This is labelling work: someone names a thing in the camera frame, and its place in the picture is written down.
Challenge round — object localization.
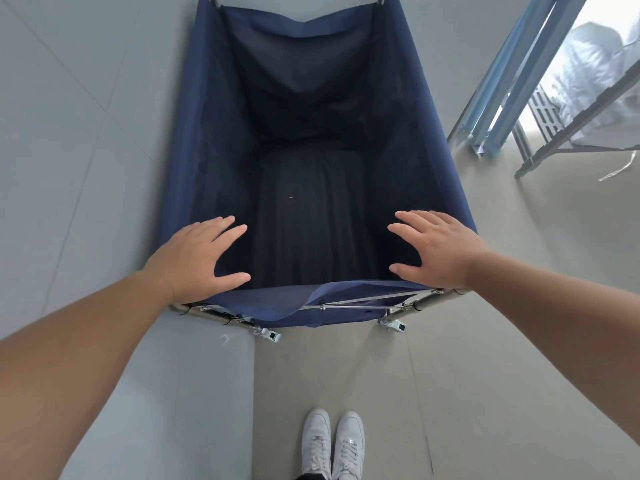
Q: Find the person's left white sneaker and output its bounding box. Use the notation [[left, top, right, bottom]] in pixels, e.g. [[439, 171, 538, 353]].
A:
[[299, 408, 334, 480]]

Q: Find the person's right white sneaker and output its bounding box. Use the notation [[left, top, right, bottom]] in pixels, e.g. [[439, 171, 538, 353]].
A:
[[331, 411, 366, 480]]

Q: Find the person's right forearm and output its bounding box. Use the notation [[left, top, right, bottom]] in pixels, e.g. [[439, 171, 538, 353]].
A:
[[464, 249, 640, 395]]

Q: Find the silvery plastic wrapped bundle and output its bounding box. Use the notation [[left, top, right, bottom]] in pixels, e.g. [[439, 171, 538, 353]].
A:
[[549, 20, 640, 146]]

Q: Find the blue metal rack frame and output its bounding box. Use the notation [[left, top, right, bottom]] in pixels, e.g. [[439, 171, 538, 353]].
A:
[[446, 0, 592, 158]]

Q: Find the person's right hand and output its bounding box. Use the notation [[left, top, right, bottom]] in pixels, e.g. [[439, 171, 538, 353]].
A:
[[387, 210, 493, 290]]

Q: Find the grey metal stand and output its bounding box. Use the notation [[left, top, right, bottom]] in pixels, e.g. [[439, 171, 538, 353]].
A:
[[511, 85, 640, 179]]

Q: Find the person's left hand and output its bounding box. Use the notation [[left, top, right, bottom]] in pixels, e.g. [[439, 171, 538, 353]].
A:
[[141, 216, 252, 305]]

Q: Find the white strap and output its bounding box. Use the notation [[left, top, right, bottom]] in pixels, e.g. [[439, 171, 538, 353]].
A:
[[597, 151, 639, 182]]

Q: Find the navy fabric laundry cart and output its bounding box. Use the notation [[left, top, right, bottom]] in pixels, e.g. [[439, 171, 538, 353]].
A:
[[159, 0, 478, 345]]

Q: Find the person's white sneaker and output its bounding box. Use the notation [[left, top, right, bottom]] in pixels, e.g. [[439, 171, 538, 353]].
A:
[[331, 411, 366, 480], [299, 408, 334, 480]]

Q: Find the person's left forearm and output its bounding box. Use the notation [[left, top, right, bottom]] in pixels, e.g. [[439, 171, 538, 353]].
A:
[[0, 269, 187, 480]]

